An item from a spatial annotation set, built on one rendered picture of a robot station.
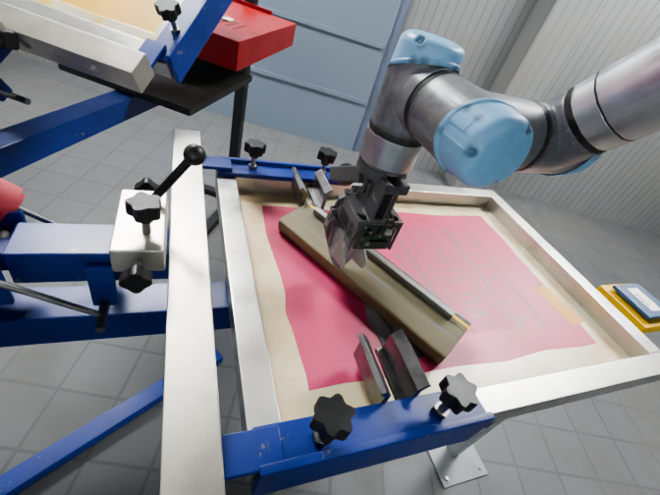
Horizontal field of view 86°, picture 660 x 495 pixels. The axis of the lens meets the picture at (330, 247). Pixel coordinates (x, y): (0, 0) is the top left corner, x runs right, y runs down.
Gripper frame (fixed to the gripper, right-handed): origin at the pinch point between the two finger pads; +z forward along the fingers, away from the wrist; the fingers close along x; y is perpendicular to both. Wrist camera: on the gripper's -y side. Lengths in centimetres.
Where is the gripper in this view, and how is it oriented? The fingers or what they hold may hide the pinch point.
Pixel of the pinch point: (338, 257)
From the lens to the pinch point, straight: 61.9
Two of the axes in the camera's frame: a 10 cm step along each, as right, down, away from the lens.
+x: 9.2, 0.0, 3.8
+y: 2.8, 6.8, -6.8
